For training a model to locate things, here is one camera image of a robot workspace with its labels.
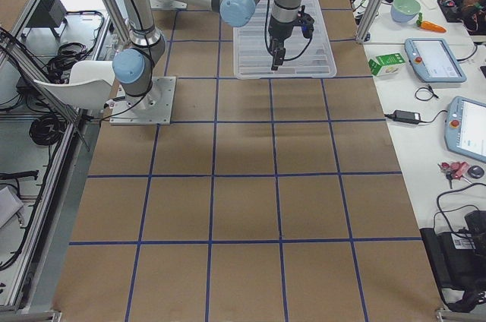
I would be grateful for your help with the white plastic chair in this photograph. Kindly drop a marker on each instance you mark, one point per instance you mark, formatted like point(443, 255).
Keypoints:
point(90, 84)

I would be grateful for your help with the teach pendant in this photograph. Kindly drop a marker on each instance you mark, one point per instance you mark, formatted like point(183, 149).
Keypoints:
point(433, 61)
point(464, 131)

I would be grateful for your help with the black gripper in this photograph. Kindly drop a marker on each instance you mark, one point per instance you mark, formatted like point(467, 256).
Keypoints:
point(280, 31)

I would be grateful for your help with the toy carrot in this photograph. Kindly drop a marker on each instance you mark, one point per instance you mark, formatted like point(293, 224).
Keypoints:
point(429, 26)

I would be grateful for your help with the clear plastic box lid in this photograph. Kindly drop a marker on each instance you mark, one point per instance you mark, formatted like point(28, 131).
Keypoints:
point(266, 48)

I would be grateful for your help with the green white carton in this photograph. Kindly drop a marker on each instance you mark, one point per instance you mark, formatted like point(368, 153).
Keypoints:
point(382, 65)

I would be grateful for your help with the black power adapter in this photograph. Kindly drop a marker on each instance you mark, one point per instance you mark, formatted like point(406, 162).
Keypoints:
point(406, 117)

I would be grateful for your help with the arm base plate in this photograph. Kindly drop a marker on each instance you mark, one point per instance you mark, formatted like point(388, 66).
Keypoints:
point(154, 109)

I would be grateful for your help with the teach pendant near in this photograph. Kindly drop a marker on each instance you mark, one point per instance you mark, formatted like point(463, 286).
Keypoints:
point(464, 131)

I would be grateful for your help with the green bowl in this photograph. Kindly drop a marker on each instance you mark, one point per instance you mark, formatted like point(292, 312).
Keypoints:
point(404, 10)

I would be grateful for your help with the teach pendant far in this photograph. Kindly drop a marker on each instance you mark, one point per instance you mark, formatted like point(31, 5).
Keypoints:
point(433, 61)

